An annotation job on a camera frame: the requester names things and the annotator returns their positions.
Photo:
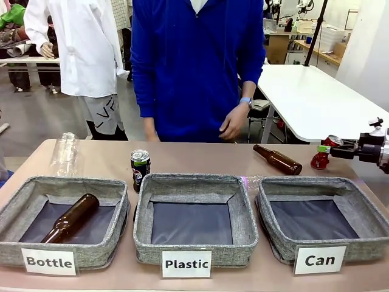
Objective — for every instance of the white Plastic label card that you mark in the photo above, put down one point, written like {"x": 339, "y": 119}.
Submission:
{"x": 186, "y": 264}

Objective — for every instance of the grey fabric basket labelled Can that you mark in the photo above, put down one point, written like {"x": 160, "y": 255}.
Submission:
{"x": 364, "y": 243}

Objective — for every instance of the person's blue hoodie torso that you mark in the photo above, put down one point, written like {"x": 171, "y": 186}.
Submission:
{"x": 194, "y": 70}

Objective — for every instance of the pile of clothes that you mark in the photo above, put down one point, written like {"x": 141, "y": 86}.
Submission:
{"x": 13, "y": 30}

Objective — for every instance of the light blue wrist watch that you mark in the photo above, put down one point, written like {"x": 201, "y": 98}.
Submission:
{"x": 246, "y": 101}

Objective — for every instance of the brown glass bottle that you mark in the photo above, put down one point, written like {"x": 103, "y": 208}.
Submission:
{"x": 73, "y": 217}
{"x": 281, "y": 160}

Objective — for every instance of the wooden workbench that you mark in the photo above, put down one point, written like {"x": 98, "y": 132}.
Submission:
{"x": 322, "y": 51}

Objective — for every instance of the black tripod pole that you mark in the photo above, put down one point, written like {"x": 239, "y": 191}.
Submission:
{"x": 316, "y": 33}

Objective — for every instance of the white Bottle label card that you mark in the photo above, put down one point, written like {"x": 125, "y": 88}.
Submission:
{"x": 50, "y": 262}

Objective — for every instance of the grey fabric basket labelled Plastic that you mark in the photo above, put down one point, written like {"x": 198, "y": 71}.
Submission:
{"x": 194, "y": 254}

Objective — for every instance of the white shirt on mannequin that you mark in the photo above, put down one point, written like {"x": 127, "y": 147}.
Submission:
{"x": 82, "y": 45}

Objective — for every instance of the stacked white storage bins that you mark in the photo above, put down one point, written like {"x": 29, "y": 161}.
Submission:
{"x": 332, "y": 35}

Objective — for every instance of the white side table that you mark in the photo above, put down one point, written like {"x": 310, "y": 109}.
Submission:
{"x": 313, "y": 100}

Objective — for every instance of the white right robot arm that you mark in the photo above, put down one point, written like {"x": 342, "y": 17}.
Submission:
{"x": 385, "y": 152}

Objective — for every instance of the person's right forearm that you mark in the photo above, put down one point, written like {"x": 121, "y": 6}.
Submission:
{"x": 151, "y": 129}

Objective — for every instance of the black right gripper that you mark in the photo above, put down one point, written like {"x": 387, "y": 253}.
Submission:
{"x": 369, "y": 150}

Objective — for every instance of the large clear plastic bottle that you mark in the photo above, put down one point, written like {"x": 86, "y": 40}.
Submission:
{"x": 64, "y": 155}

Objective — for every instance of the white Can label card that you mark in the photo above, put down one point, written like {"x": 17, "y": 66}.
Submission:
{"x": 319, "y": 260}

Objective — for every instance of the grey printed shorts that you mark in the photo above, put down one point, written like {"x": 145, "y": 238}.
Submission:
{"x": 101, "y": 114}

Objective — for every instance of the person's left hand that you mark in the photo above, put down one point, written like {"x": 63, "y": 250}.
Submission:
{"x": 235, "y": 121}

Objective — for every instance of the person's left forearm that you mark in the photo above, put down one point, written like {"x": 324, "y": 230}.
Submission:
{"x": 249, "y": 89}

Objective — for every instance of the crushed red can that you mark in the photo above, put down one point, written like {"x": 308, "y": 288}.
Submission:
{"x": 322, "y": 159}

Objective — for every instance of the cardboard brown cabinet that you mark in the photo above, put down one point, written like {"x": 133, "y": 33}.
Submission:
{"x": 276, "y": 47}

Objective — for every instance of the grey fabric basket labelled Bottle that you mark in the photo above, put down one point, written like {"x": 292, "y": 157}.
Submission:
{"x": 65, "y": 255}

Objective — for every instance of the black soda can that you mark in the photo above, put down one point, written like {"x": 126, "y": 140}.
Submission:
{"x": 139, "y": 171}

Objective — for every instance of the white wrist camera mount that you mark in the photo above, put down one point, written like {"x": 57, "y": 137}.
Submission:
{"x": 376, "y": 124}

